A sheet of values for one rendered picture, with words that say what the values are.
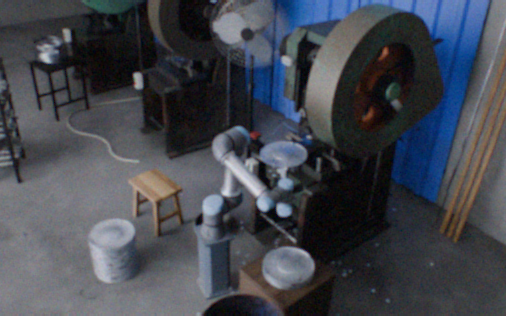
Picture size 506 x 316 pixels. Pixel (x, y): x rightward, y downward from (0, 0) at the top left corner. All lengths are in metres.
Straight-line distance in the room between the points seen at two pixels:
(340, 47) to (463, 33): 1.46
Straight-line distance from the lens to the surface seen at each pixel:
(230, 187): 2.77
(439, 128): 3.93
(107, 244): 3.15
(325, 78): 2.38
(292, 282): 2.70
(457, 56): 3.71
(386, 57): 2.70
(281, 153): 3.00
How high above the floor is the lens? 2.33
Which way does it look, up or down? 32 degrees down
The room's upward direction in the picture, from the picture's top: 3 degrees clockwise
